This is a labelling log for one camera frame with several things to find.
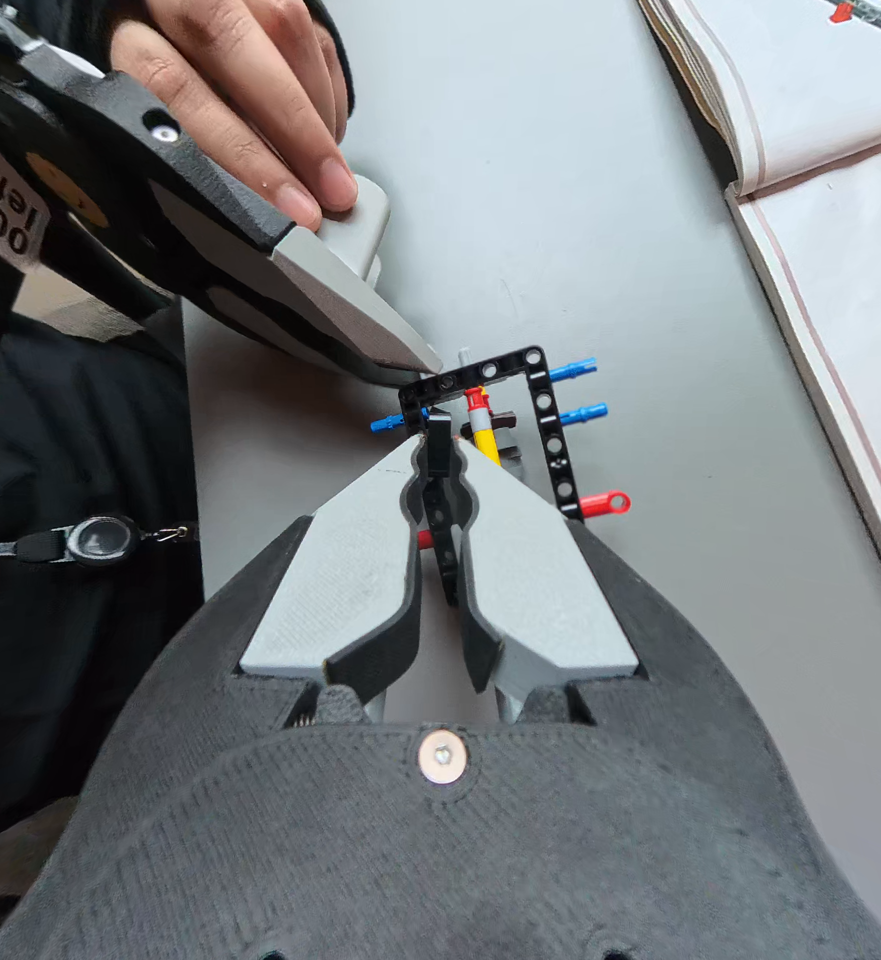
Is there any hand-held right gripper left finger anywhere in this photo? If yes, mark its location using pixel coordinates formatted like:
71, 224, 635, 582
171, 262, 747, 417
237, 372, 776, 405
238, 433, 425, 706

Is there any person's left hand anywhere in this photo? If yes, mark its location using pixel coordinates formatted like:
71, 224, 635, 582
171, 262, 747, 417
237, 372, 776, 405
109, 0, 361, 232

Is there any white instruction booklet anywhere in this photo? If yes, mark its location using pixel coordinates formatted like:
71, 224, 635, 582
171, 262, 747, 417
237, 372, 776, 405
639, 0, 881, 627

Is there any lego engine frame assembly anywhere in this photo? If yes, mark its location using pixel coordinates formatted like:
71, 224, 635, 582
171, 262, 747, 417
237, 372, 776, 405
370, 345, 631, 609

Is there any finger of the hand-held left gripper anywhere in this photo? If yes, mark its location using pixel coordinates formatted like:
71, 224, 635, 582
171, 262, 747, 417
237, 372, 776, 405
148, 178, 445, 378
210, 287, 421, 389

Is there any person's torso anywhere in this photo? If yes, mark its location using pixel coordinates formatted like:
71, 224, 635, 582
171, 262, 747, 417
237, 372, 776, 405
0, 296, 205, 852

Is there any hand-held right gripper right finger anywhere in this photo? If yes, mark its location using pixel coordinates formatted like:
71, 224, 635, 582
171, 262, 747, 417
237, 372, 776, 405
451, 437, 642, 724

